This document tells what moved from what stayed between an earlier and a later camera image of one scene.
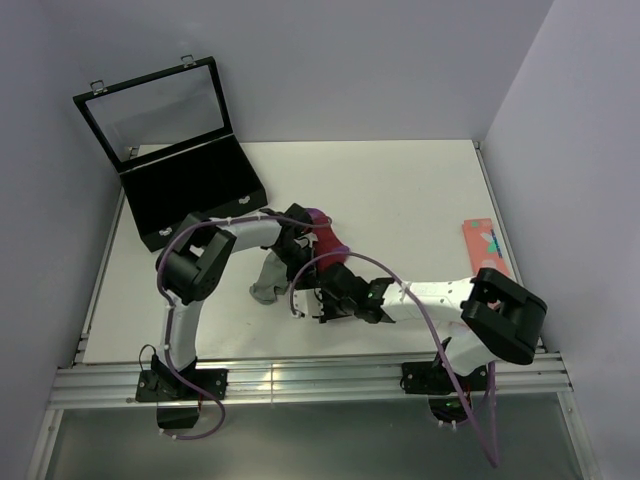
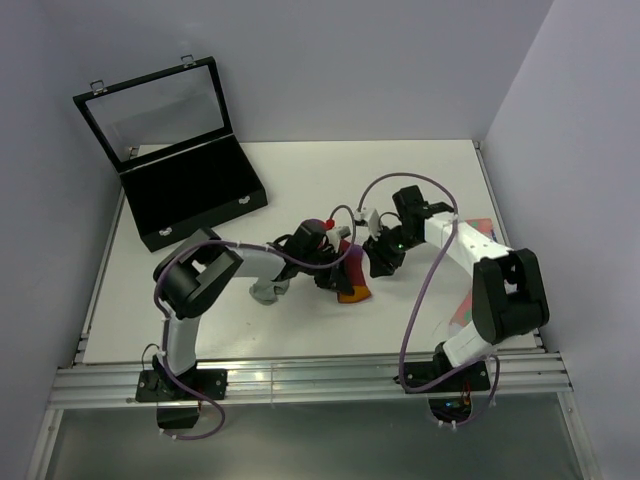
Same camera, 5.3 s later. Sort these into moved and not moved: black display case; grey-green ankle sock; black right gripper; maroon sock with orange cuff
Moved: black right gripper; maroon sock with orange cuff
Not moved: black display case; grey-green ankle sock
